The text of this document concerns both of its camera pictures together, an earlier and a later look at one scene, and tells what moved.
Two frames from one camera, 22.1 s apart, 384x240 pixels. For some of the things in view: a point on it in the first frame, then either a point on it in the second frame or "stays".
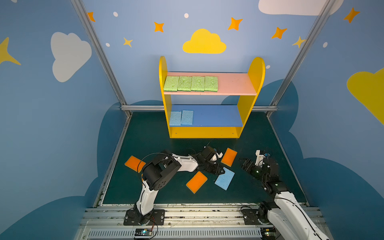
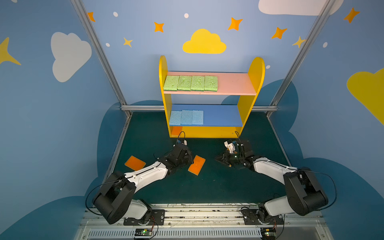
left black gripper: x=214 y=165 → x=185 y=154
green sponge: x=197 y=83 stays
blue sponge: x=187 y=117 stays
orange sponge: x=135 y=163 stays
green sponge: x=171 y=83 stays
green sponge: x=184 y=83 stays
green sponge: x=211 y=83 stays
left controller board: x=143 y=232 stays
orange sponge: x=196 y=182 → x=176 y=130
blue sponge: x=224 y=180 → x=197 y=117
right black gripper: x=250 y=167 → x=229 y=157
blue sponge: x=175 y=118 stays
